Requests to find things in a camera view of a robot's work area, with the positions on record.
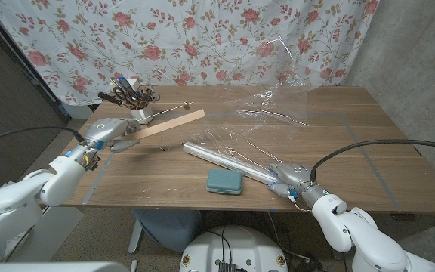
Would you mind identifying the floral backdrop cloth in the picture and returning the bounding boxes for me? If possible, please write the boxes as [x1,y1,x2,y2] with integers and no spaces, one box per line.
[0,0,381,107]

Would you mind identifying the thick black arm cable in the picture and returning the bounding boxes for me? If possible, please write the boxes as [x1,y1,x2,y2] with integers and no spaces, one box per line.
[0,126,85,148]
[308,138,435,184]

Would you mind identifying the grey blue stool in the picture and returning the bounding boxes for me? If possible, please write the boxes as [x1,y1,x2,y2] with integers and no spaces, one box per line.
[130,209,203,253]

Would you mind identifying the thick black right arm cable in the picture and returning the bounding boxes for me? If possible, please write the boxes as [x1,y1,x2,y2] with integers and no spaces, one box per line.
[308,138,435,184]

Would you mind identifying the dark grey partition panel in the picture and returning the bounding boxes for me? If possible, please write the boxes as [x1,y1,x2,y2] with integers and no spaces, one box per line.
[0,5,71,197]

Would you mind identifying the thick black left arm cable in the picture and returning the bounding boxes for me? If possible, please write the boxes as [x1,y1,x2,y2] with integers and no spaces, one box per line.
[0,126,85,148]

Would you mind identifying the white floor platform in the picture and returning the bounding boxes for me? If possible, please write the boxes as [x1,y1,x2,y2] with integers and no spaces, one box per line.
[0,206,85,264]

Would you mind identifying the cling film roll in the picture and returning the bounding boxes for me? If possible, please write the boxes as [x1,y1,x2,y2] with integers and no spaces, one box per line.
[181,141,282,186]

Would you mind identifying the small white box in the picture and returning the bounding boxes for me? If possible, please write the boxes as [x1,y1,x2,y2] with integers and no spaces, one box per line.
[108,78,140,91]

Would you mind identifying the white tool mug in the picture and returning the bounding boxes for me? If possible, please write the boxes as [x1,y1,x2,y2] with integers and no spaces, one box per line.
[130,105,155,125]

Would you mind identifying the black handled scissors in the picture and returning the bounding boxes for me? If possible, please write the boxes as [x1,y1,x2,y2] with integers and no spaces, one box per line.
[112,85,139,110]

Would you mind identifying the white robot torso edge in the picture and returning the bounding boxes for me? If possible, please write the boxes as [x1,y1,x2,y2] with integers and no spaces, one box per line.
[0,261,130,272]

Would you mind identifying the grey table leg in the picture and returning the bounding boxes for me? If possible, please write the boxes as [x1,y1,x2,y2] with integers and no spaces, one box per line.
[321,211,345,261]

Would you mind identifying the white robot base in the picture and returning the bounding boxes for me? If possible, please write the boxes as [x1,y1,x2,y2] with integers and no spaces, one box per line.
[179,225,289,272]

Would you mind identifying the black power adapter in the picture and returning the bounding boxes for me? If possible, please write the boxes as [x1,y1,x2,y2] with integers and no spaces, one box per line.
[296,256,324,272]

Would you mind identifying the blue handled tool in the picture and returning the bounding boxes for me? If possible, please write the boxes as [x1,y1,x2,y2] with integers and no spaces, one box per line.
[117,76,138,95]

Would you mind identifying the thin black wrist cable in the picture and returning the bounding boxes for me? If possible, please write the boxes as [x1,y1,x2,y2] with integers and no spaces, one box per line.
[4,226,33,262]

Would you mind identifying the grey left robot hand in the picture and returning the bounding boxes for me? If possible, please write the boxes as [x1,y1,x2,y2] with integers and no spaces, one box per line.
[83,117,143,153]

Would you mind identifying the black handled screwdriver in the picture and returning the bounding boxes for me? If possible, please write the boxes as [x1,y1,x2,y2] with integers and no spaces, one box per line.
[97,91,122,107]

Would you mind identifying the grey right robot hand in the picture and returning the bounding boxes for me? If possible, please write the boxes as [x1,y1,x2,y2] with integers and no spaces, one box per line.
[267,162,315,199]

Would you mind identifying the light wooden strip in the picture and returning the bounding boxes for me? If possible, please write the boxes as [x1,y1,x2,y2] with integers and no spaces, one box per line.
[126,108,207,140]

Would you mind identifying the teal toy case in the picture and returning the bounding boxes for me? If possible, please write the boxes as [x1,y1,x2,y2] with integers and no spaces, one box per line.
[206,168,243,196]

